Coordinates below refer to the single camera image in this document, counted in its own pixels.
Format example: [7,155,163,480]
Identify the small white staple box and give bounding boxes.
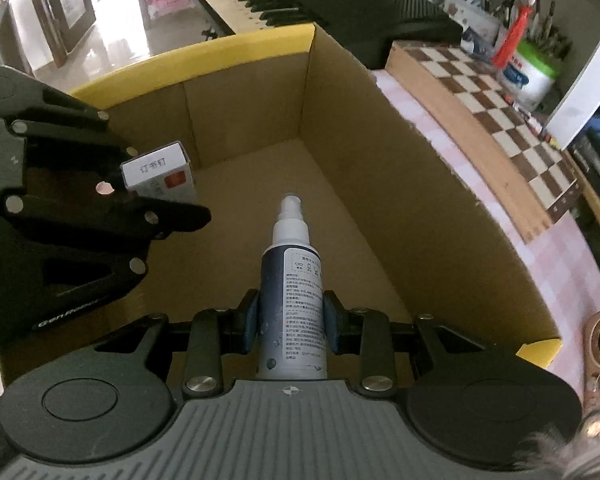
[120,141,199,206]

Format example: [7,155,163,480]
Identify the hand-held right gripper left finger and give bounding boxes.
[92,289,261,397]

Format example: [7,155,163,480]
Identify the white desk shelf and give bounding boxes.
[545,0,600,151]

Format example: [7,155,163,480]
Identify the red tassel ornament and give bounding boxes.
[492,0,538,68]

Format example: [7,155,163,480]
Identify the yellow cardboard box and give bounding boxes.
[0,22,563,396]

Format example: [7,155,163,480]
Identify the white pen holder with pens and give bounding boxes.
[442,0,517,56]

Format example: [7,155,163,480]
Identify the wooden chessboard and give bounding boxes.
[384,40,583,243]

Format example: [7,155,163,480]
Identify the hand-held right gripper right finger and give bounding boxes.
[322,290,487,397]

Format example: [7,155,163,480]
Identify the white spray bottle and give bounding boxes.
[256,193,328,381]

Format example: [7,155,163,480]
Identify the white fluffy cloth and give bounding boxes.
[515,370,600,480]

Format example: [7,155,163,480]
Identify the black electronic keyboard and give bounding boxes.
[170,0,463,68]

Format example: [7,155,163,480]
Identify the white tub with green lid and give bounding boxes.
[500,39,563,113]

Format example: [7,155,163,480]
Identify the grey chair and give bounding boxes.
[0,0,31,76]

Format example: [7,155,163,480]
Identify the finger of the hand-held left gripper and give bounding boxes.
[5,194,213,242]
[11,87,141,199]

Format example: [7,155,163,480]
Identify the wooden picture frame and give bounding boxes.
[20,0,98,68]

